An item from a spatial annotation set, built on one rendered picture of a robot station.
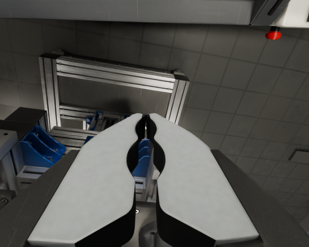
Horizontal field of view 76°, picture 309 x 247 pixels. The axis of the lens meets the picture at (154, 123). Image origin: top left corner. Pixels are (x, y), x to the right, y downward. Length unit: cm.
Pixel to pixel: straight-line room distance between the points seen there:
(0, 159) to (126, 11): 44
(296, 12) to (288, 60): 125
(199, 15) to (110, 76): 85
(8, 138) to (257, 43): 142
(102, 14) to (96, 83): 86
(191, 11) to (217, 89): 117
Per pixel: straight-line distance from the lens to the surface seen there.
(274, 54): 163
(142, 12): 40
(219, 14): 42
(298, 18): 45
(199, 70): 145
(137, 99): 125
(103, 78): 122
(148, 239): 58
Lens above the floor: 135
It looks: 59 degrees down
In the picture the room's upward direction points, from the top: 176 degrees clockwise
